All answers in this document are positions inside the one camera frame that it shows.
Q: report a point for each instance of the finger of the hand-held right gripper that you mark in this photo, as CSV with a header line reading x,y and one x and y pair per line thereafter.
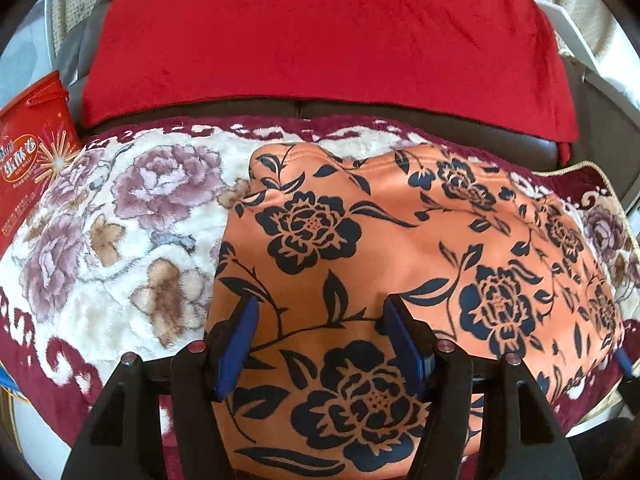
x,y
623,361

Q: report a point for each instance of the orange floral garment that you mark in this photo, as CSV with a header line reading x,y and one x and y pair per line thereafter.
x,y
400,240

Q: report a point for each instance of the red fleece blanket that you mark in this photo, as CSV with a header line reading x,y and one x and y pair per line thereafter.
x,y
320,35

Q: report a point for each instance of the white frame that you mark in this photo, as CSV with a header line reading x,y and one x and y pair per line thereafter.
x,y
575,20

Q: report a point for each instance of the floral plush blanket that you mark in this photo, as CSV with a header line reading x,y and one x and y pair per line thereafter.
x,y
125,240

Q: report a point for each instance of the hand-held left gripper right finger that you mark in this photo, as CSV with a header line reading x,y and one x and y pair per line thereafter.
x,y
407,350

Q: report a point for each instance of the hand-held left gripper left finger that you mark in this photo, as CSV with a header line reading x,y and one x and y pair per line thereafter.
x,y
235,355

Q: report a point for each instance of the brown leather sofa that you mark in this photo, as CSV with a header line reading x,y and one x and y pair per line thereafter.
x,y
350,109

